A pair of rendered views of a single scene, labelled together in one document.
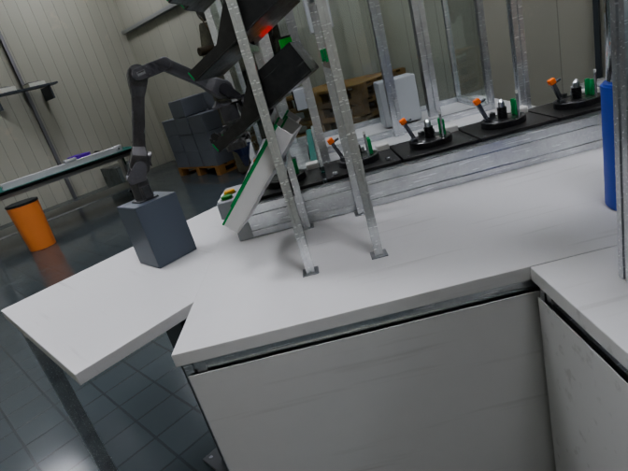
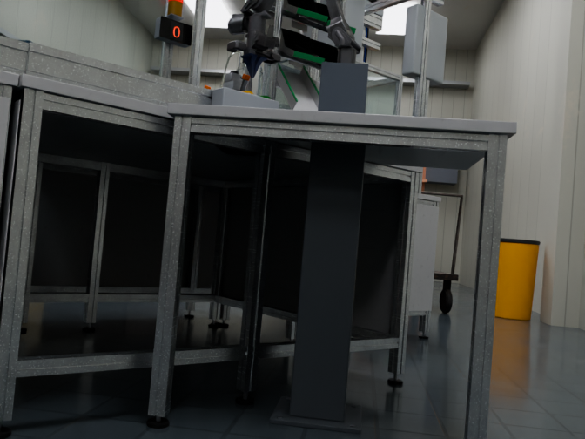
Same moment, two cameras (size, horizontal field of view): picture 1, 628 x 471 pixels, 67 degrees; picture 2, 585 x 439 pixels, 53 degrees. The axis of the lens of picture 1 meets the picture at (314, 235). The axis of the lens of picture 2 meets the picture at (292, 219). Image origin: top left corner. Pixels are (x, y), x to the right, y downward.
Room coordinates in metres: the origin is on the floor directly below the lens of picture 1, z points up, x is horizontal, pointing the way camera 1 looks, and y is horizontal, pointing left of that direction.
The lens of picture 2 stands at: (2.78, 1.72, 0.52)
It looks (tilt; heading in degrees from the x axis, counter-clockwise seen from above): 2 degrees up; 227
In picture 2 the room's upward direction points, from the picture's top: 5 degrees clockwise
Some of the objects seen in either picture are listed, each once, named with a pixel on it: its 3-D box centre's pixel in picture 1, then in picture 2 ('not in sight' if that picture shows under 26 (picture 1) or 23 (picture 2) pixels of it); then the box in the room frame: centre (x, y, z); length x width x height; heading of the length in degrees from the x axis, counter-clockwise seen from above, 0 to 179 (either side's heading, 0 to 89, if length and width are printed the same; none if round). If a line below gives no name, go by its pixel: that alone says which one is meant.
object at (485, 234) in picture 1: (421, 182); (168, 150); (1.55, -0.40, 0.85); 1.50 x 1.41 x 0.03; 177
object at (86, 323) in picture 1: (178, 262); (340, 141); (1.43, 0.44, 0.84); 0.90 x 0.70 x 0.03; 130
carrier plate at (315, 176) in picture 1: (287, 183); not in sight; (1.57, 0.04, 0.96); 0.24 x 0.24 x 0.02; 87
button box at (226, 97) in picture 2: (232, 201); (245, 104); (1.67, 0.25, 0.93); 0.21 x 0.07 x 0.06; 177
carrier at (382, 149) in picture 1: (356, 149); not in sight; (1.56, -0.22, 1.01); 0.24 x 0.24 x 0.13; 87
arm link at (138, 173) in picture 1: (135, 171); (346, 41); (1.47, 0.47, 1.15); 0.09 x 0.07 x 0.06; 19
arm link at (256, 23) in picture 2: (228, 108); (257, 22); (1.58, 0.15, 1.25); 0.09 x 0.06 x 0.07; 109
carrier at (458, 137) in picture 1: (428, 130); not in sight; (1.54, -0.46, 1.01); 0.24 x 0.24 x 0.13; 87
